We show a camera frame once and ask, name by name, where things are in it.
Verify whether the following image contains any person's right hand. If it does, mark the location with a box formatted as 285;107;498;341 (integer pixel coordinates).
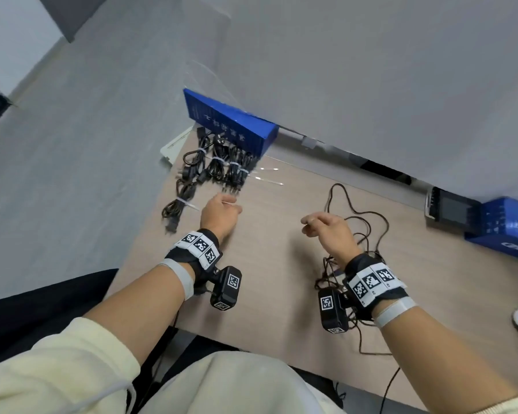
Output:
301;212;364;263

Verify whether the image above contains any person's left hand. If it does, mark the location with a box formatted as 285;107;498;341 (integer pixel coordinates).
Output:
200;193;243;245

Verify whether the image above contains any black charger cable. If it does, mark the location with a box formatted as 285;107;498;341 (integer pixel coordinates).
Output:
162;176;199;234

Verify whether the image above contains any thin black power cable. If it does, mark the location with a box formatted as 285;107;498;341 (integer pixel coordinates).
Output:
231;152;256;198

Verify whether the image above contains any thick black power cable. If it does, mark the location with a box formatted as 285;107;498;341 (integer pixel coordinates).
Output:
197;126;225;184

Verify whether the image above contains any pile of black cables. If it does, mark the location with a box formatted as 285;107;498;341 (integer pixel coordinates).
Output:
315;183;393;357

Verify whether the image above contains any black cable with round plug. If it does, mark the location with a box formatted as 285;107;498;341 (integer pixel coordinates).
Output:
177;147;209;179

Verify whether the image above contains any person's left forearm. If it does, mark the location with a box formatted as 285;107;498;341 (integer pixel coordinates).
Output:
0;264;186;414

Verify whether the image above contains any person's right forearm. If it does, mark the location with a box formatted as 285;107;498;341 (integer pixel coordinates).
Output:
378;305;518;414

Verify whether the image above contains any person's cream sweater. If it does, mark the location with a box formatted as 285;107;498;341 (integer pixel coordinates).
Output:
138;351;346;414

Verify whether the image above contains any grey left wristband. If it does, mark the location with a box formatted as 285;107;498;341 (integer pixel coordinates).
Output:
157;258;196;301

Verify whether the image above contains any grey wristband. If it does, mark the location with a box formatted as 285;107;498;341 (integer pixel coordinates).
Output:
157;258;196;301
373;297;417;329

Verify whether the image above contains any light wooden table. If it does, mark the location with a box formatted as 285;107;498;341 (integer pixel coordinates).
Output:
105;137;518;414

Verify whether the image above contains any blue triangular box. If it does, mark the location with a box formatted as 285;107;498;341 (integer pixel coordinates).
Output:
183;88;280;158

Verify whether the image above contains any grey right wristband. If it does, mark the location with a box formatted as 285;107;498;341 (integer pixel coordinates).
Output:
373;297;417;329

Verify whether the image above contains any small black screen device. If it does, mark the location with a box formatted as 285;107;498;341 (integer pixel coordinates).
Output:
424;186;483;231

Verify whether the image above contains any black office chair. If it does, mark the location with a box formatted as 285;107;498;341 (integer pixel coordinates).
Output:
129;327;346;414

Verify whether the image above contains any blue rectangular box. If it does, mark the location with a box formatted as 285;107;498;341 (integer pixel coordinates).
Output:
464;197;518;263

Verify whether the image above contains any grey door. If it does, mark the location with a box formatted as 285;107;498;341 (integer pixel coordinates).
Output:
36;0;113;44

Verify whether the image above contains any left wrist marker strap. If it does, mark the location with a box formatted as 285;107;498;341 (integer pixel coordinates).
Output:
163;229;223;294

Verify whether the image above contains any wrist marker strap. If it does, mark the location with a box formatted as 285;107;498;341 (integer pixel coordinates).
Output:
163;229;223;294
341;253;409;320

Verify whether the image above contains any right wrist marker strap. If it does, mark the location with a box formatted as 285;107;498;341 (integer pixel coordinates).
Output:
341;253;409;320

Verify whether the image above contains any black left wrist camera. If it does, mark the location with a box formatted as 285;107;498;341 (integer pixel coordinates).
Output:
210;266;243;311

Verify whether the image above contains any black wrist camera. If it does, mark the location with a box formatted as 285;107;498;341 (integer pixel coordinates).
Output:
210;266;243;311
318;287;351;334

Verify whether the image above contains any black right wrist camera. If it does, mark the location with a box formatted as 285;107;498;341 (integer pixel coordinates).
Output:
318;287;351;334

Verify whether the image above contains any white device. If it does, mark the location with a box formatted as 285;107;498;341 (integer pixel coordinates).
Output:
159;124;195;167

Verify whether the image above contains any black right camera cable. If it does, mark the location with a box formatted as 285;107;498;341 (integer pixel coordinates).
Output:
379;367;402;414

